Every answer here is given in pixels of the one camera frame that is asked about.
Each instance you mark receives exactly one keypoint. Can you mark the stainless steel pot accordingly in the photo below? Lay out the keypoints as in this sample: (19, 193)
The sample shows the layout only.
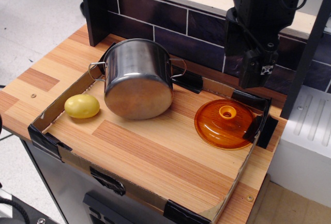
(137, 78)

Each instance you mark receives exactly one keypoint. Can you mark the black control panel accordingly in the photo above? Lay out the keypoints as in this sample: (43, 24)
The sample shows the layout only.
(98, 212)

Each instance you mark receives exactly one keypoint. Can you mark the cardboard fence with black tape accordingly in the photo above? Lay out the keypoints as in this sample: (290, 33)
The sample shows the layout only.
(159, 165)

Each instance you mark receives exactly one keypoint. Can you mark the yellow potato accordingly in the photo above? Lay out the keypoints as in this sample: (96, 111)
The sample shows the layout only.
(82, 106)

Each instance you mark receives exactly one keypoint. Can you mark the dark tiled backsplash shelf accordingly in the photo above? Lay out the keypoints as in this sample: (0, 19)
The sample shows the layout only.
(194, 30)

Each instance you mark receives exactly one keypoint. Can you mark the white ribbed sink unit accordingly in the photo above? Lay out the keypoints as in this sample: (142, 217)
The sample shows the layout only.
(301, 162)

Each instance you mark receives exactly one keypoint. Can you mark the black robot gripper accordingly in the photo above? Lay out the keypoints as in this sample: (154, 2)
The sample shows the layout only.
(262, 20)

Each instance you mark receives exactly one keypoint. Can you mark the orange glass lid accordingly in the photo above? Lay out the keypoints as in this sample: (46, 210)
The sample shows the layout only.
(226, 124)

